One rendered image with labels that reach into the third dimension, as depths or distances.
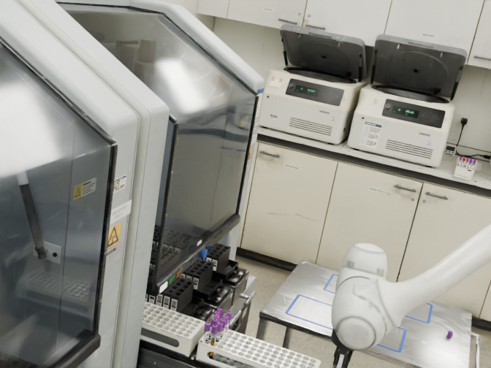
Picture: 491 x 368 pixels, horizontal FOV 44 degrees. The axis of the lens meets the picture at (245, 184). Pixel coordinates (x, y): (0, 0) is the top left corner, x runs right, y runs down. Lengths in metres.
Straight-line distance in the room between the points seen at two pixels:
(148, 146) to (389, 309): 0.59
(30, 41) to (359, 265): 0.81
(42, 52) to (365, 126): 2.67
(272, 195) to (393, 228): 0.78
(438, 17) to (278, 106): 1.08
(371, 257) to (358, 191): 2.40
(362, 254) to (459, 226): 2.43
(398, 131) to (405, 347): 2.01
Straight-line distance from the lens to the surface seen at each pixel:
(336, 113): 3.68
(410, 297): 1.25
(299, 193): 3.83
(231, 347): 1.58
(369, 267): 1.35
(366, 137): 3.68
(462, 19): 3.88
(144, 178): 1.32
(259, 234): 3.98
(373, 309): 1.22
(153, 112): 1.29
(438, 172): 3.66
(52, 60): 1.23
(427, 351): 1.87
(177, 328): 1.62
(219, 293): 1.89
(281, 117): 3.77
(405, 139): 3.66
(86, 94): 1.19
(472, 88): 4.24
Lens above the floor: 1.71
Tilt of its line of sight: 18 degrees down
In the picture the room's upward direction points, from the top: 10 degrees clockwise
